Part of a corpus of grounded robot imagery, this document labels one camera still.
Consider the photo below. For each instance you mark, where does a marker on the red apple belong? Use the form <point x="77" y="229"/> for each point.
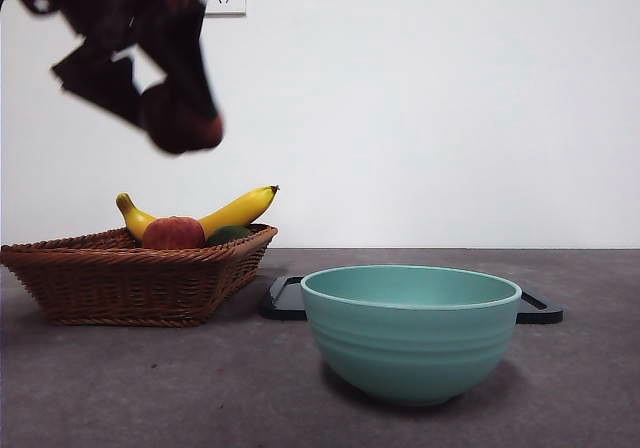
<point x="172" y="234"/>

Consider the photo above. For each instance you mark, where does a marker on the dark purple plum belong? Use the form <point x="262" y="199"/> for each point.
<point x="175" y="135"/>

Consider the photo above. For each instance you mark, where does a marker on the green round fruit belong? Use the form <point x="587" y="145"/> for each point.
<point x="227" y="235"/>

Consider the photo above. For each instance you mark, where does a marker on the black rectangular tray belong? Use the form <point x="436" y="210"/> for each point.
<point x="282" y="303"/>

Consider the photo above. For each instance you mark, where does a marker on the brown wicker basket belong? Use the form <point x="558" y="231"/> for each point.
<point x="125" y="288"/>

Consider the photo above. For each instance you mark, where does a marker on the yellow banana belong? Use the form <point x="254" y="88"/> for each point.
<point x="235" y="213"/>

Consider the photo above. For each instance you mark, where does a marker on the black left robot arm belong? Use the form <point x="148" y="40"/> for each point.
<point x="90" y="3"/>

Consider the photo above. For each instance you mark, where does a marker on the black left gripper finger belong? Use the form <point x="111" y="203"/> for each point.
<point x="100" y="83"/>
<point x="185" y="68"/>

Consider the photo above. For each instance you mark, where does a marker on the teal ribbed bowl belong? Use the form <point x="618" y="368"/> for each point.
<point x="410" y="348"/>

